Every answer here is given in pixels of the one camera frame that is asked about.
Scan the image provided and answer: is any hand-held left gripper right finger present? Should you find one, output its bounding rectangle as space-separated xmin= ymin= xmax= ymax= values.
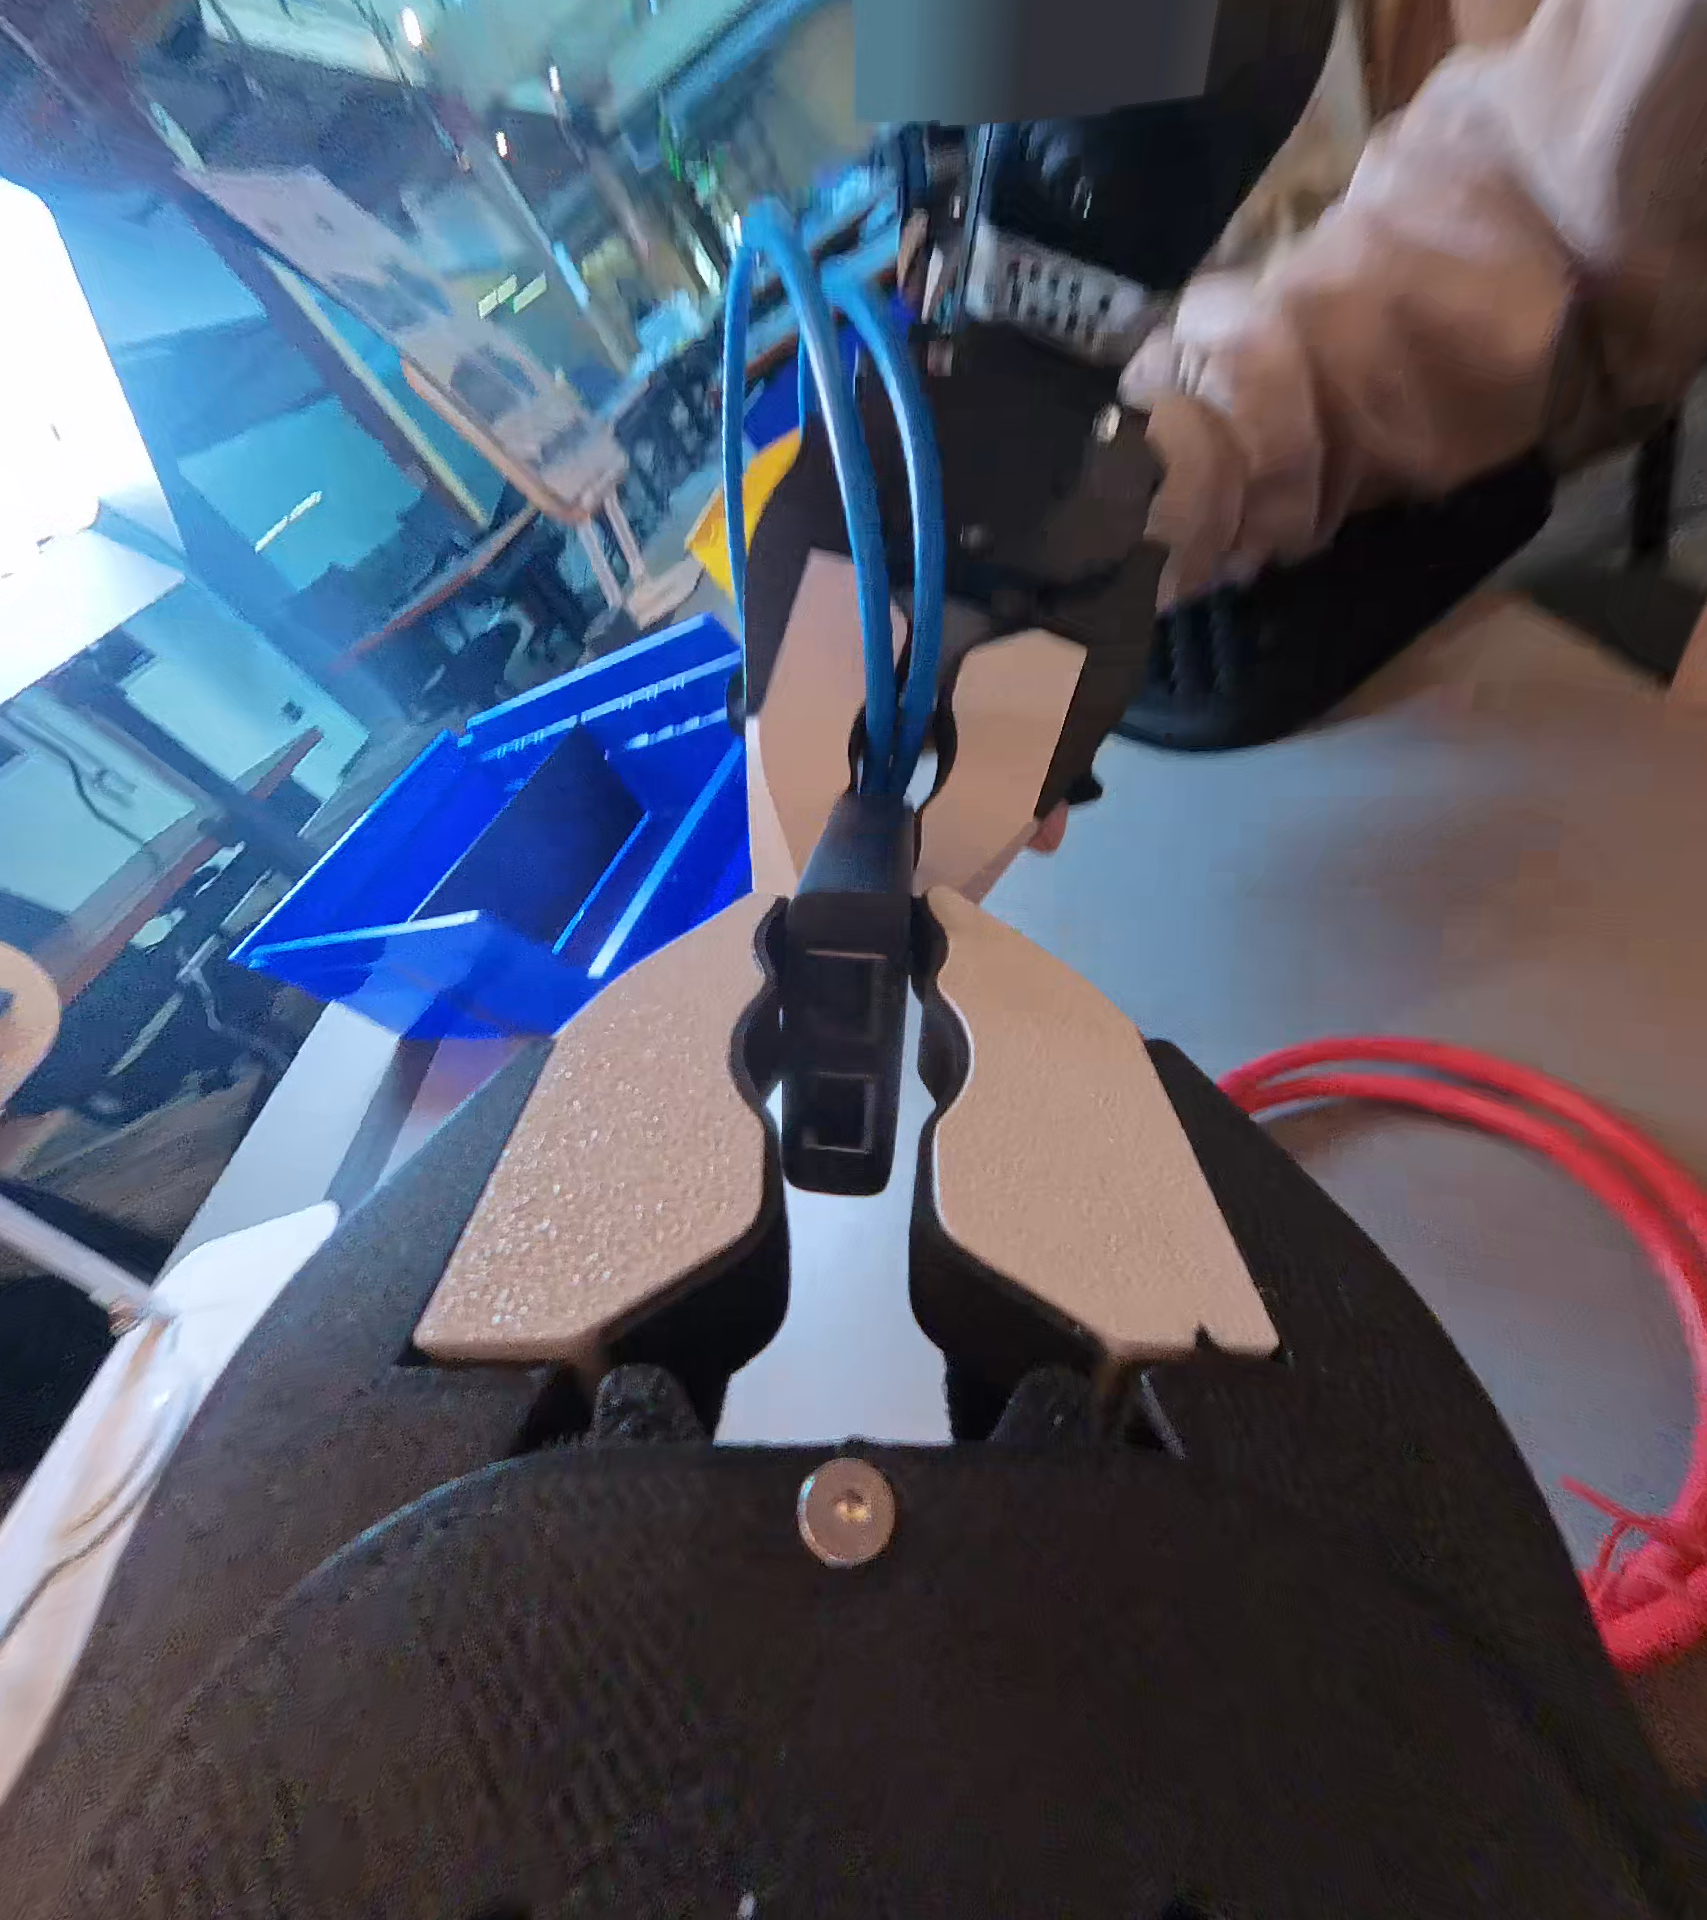
xmin=910 ymin=881 xmax=1282 ymax=1368

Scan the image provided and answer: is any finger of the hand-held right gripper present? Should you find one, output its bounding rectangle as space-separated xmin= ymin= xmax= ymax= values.
xmin=746 ymin=545 xmax=870 ymax=902
xmin=926 ymin=626 xmax=1096 ymax=905

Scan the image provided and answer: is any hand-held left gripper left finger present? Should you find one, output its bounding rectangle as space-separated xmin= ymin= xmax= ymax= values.
xmin=411 ymin=887 xmax=798 ymax=1369

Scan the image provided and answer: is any blue ethernet cable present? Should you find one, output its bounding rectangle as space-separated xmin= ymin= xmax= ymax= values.
xmin=718 ymin=125 xmax=948 ymax=808

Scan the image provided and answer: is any black ethernet port coupler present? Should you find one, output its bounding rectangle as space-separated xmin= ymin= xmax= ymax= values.
xmin=754 ymin=784 xmax=928 ymax=1200

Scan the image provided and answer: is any red ethernet cable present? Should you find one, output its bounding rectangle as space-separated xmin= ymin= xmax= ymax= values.
xmin=1218 ymin=1034 xmax=1707 ymax=1676

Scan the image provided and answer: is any person's right forearm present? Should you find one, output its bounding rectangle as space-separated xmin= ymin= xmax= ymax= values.
xmin=1184 ymin=0 xmax=1707 ymax=516

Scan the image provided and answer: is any person's right hand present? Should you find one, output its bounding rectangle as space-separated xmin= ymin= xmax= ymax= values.
xmin=1120 ymin=266 xmax=1414 ymax=606

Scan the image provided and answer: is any yellow object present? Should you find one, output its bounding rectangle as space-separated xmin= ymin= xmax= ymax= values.
xmin=686 ymin=433 xmax=804 ymax=606

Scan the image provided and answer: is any blue plastic bin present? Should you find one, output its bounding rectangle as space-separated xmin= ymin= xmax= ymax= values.
xmin=231 ymin=612 xmax=760 ymax=1044

